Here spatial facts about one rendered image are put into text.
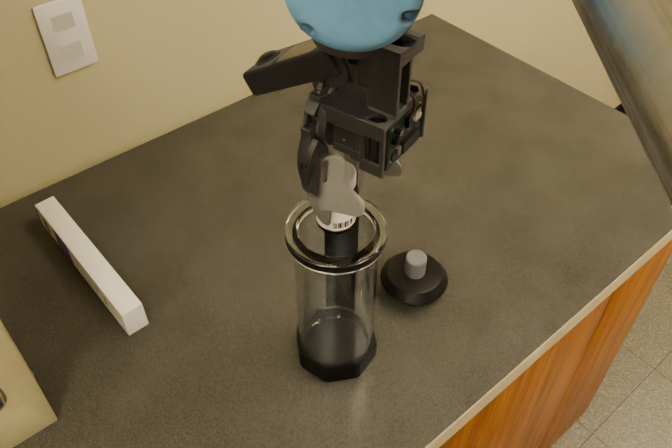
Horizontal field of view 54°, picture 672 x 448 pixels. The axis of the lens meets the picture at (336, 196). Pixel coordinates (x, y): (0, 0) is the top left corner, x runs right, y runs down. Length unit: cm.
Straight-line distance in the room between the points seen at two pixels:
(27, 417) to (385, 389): 41
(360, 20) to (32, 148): 86
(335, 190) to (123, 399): 41
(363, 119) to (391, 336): 42
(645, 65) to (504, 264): 77
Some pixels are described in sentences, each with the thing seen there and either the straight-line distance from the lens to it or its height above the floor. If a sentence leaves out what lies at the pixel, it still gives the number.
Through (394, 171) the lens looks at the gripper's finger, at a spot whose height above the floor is 124.
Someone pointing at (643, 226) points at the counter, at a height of 94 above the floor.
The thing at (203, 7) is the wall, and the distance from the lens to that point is 117.
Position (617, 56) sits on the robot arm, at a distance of 23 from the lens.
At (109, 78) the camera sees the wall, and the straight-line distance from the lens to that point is 114.
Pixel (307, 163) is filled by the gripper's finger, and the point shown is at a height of 129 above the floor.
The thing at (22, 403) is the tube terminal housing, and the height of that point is 100.
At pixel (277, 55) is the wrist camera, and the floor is 135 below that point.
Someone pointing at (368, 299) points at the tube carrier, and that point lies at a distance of 73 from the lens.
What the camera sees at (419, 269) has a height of 100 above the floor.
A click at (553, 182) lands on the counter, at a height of 94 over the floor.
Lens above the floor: 166
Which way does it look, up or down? 44 degrees down
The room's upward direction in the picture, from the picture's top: straight up
